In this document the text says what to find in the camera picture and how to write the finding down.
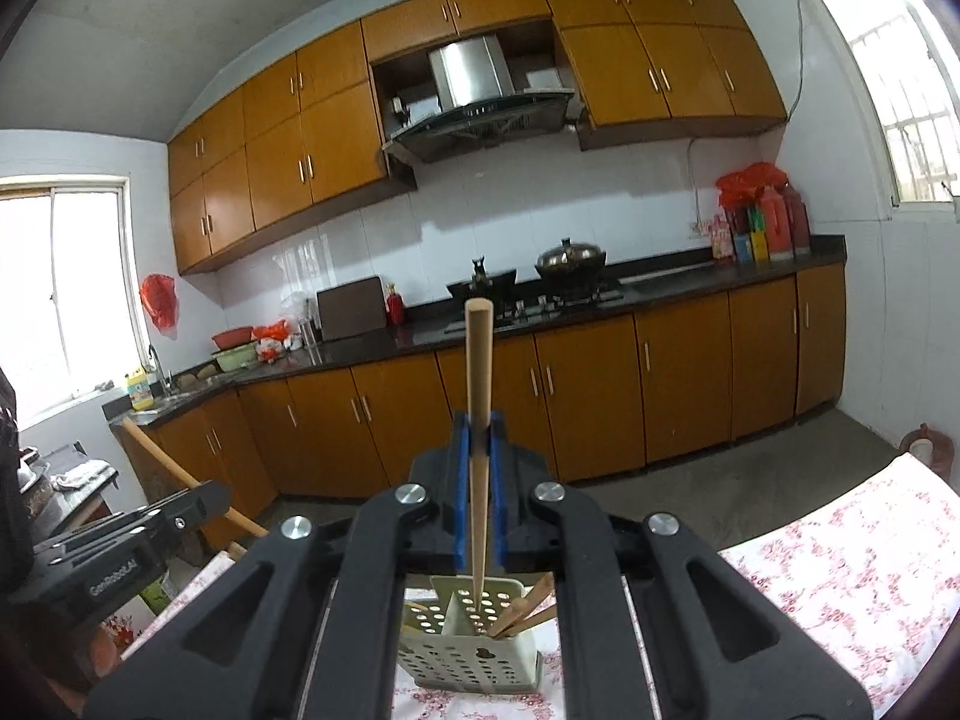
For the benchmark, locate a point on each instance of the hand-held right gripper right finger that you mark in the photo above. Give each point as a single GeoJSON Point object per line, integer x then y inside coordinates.
{"type": "Point", "coordinates": [500, 495]}

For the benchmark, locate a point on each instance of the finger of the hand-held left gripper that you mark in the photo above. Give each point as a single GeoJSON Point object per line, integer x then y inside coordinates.
{"type": "Point", "coordinates": [150, 521]}

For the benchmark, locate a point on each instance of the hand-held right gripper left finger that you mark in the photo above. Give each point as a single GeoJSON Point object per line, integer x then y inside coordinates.
{"type": "Point", "coordinates": [459, 480]}

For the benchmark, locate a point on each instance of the green perforated utensil holder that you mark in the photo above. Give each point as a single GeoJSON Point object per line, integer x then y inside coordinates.
{"type": "Point", "coordinates": [465, 660]}

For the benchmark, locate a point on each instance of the metal pot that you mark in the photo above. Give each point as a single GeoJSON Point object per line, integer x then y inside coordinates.
{"type": "Point", "coordinates": [34, 484]}

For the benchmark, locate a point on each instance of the yellow detergent bottle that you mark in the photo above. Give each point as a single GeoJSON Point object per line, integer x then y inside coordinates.
{"type": "Point", "coordinates": [138, 390]}

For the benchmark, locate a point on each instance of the brown lower kitchen cabinets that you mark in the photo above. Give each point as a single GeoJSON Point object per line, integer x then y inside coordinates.
{"type": "Point", "coordinates": [600, 390]}

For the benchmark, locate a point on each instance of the brown kitchen cabinets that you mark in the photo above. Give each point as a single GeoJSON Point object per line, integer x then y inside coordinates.
{"type": "Point", "coordinates": [600, 390]}
{"type": "Point", "coordinates": [337, 142]}

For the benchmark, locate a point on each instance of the sink faucet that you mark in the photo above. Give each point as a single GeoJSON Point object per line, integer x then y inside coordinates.
{"type": "Point", "coordinates": [159, 371]}

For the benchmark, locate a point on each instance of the green basin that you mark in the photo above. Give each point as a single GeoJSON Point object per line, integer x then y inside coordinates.
{"type": "Point", "coordinates": [236, 360]}

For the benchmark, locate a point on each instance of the small red bottle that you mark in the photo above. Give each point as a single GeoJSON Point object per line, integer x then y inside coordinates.
{"type": "Point", "coordinates": [395, 307]}

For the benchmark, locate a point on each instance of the gas stove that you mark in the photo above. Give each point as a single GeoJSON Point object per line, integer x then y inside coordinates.
{"type": "Point", "coordinates": [540, 307]}

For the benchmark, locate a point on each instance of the black wok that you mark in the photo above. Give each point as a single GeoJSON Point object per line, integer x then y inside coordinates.
{"type": "Point", "coordinates": [484, 286]}

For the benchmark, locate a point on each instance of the dark brown box on counter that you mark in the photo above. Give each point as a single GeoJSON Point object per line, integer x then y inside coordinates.
{"type": "Point", "coordinates": [351, 309]}

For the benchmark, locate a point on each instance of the red basin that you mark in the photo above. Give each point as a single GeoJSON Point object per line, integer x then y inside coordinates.
{"type": "Point", "coordinates": [232, 336]}

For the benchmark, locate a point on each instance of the red and white bag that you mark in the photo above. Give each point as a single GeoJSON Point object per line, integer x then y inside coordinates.
{"type": "Point", "coordinates": [271, 339]}

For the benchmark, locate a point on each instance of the red plastic bag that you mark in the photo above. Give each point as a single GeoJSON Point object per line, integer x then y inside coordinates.
{"type": "Point", "coordinates": [159, 301]}
{"type": "Point", "coordinates": [750, 181]}

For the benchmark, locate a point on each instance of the clear plastic bag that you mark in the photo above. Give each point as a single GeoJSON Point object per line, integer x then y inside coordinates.
{"type": "Point", "coordinates": [298, 319]}

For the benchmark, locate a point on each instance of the sliding window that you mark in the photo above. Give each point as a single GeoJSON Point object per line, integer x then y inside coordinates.
{"type": "Point", "coordinates": [67, 292]}

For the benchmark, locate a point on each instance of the lidded dark pan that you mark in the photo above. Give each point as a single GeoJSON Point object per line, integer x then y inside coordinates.
{"type": "Point", "coordinates": [570, 259]}

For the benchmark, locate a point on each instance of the dark stone countertop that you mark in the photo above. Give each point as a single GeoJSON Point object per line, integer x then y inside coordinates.
{"type": "Point", "coordinates": [675, 289]}

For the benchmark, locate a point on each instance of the coloured seasoning boxes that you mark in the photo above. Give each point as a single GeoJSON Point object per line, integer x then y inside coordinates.
{"type": "Point", "coordinates": [751, 246]}

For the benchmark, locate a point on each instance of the brown upper kitchen cabinets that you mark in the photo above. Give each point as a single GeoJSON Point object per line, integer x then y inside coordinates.
{"type": "Point", "coordinates": [337, 142]}

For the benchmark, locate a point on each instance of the red floral tablecloth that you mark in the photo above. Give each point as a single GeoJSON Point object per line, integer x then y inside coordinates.
{"type": "Point", "coordinates": [862, 562]}

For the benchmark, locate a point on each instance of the steel range hood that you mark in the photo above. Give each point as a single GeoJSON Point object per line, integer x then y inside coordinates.
{"type": "Point", "coordinates": [480, 82]}

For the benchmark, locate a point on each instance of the dark red bottle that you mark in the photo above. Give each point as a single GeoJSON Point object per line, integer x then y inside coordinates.
{"type": "Point", "coordinates": [799, 221]}

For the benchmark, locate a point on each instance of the brown wooden chair back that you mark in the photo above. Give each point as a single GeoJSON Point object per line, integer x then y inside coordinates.
{"type": "Point", "coordinates": [928, 450]}

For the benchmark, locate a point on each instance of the barred window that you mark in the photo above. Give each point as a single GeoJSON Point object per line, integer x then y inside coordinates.
{"type": "Point", "coordinates": [885, 75]}

